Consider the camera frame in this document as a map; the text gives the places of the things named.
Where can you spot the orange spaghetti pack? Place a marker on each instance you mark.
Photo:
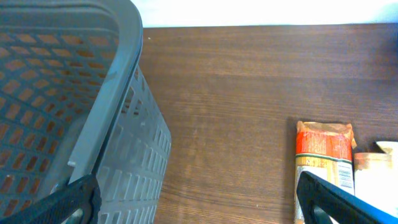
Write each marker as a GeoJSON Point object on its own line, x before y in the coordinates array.
{"type": "Point", "coordinates": [325, 149]}

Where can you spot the white refill pouch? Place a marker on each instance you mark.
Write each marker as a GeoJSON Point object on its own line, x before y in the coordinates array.
{"type": "Point", "coordinates": [375, 181]}

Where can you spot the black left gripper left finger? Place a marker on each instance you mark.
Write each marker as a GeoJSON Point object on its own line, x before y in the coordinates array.
{"type": "Point", "coordinates": [78, 202]}

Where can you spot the grey plastic mesh basket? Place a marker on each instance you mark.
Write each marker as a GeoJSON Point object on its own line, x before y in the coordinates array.
{"type": "Point", "coordinates": [74, 102]}

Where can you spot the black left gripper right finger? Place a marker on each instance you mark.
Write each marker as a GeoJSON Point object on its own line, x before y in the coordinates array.
{"type": "Point", "coordinates": [322, 202]}

